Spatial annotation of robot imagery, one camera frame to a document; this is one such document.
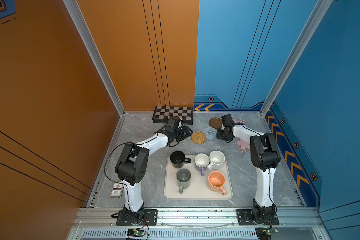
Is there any playing card box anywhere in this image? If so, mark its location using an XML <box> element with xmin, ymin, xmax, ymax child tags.
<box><xmin>110</xmin><ymin>183</ymin><xmax>124</xmax><ymax>198</ymax></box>

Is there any cream white mug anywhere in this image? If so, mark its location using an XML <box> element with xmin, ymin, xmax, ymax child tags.
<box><xmin>207</xmin><ymin>151</ymin><xmax>226</xmax><ymax>170</ymax></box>

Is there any black mug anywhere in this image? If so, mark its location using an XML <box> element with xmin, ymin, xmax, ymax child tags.
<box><xmin>170</xmin><ymin>151</ymin><xmax>192</xmax><ymax>169</ymax></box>

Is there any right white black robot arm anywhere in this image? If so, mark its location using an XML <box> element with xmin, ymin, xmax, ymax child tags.
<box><xmin>217</xmin><ymin>115</ymin><xmax>281</xmax><ymax>226</ymax></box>

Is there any left green circuit board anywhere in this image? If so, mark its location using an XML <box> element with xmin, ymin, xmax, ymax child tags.
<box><xmin>127</xmin><ymin>228</ymin><xmax>147</xmax><ymax>239</ymax></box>

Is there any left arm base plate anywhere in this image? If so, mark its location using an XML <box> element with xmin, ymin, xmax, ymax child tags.
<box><xmin>116</xmin><ymin>209</ymin><xmax>158</xmax><ymax>226</ymax></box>

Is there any right green circuit board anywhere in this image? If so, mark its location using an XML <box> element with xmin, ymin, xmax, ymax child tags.
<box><xmin>263</xmin><ymin>228</ymin><xmax>278</xmax><ymax>236</ymax></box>

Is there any blue woven round coaster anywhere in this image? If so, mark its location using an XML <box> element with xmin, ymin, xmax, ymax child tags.
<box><xmin>203</xmin><ymin>127</ymin><xmax>217</xmax><ymax>139</ymax></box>

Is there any aluminium front frame rail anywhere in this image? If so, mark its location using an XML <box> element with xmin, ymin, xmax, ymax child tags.
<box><xmin>68</xmin><ymin>207</ymin><xmax>331</xmax><ymax>240</ymax></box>

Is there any orange peach mug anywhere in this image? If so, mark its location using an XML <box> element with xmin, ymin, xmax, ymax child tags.
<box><xmin>208</xmin><ymin>171</ymin><xmax>227</xmax><ymax>196</ymax></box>

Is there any beige rectangular serving tray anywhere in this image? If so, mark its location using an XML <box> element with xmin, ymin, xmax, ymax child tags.
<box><xmin>164</xmin><ymin>157</ymin><xmax>233</xmax><ymax>200</ymax></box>

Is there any brown wooden round coaster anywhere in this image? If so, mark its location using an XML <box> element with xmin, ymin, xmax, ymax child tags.
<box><xmin>209</xmin><ymin>118</ymin><xmax>223</xmax><ymax>129</ymax></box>

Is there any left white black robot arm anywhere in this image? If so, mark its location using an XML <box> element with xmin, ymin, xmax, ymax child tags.
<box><xmin>115</xmin><ymin>117</ymin><xmax>194</xmax><ymax>224</ymax></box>

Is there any black white chessboard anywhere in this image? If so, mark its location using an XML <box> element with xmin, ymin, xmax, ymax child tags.
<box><xmin>152</xmin><ymin>106</ymin><xmax>194</xmax><ymax>125</ymax></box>

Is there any pink flower coaster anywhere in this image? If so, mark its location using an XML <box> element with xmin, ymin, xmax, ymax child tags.
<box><xmin>233</xmin><ymin>138</ymin><xmax>251</xmax><ymax>153</ymax></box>
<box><xmin>232</xmin><ymin>117</ymin><xmax>246</xmax><ymax>125</ymax></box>

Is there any green circuit board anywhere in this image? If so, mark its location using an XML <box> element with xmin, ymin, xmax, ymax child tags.
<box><xmin>127</xmin><ymin>228</ymin><xmax>147</xmax><ymax>239</ymax></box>
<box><xmin>263</xmin><ymin>228</ymin><xmax>278</xmax><ymax>236</ymax></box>

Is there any white mug purple handle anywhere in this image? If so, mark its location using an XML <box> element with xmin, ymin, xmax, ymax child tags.
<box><xmin>194</xmin><ymin>154</ymin><xmax>210</xmax><ymax>176</ymax></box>

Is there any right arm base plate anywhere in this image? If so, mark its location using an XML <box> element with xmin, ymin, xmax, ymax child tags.
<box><xmin>236</xmin><ymin>209</ymin><xmax>280</xmax><ymax>226</ymax></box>

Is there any grey green mug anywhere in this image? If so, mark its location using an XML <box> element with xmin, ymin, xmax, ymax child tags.
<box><xmin>176</xmin><ymin>169</ymin><xmax>192</xmax><ymax>194</ymax></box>

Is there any woven rattan round coaster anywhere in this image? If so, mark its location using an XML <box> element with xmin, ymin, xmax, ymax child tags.
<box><xmin>191</xmin><ymin>131</ymin><xmax>207</xmax><ymax>145</ymax></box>

